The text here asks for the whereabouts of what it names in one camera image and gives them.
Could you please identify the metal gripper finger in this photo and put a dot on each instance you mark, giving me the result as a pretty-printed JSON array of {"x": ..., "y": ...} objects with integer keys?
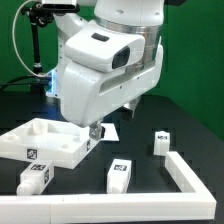
[
  {"x": 95, "y": 131},
  {"x": 131, "y": 107}
]

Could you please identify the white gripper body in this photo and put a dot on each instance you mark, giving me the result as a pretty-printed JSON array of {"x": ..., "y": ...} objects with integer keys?
[{"x": 106, "y": 70}]

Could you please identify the white square tabletop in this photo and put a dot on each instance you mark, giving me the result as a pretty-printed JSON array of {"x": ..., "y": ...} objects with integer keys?
[{"x": 43, "y": 139}]

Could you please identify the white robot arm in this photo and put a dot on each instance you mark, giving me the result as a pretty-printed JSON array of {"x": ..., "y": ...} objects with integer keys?
[{"x": 119, "y": 15}]

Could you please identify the white marker base sheet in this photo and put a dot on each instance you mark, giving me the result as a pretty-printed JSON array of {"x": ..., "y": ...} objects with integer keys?
[{"x": 110, "y": 132}]

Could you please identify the white L-shaped fence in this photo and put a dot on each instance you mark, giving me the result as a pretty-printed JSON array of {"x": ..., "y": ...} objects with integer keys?
[{"x": 192, "y": 202}]

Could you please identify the black camera on stand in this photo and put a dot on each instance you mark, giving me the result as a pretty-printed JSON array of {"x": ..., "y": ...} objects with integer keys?
[{"x": 61, "y": 6}]

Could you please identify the black camera stand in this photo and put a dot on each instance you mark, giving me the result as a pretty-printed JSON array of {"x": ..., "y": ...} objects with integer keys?
[{"x": 39, "y": 18}]

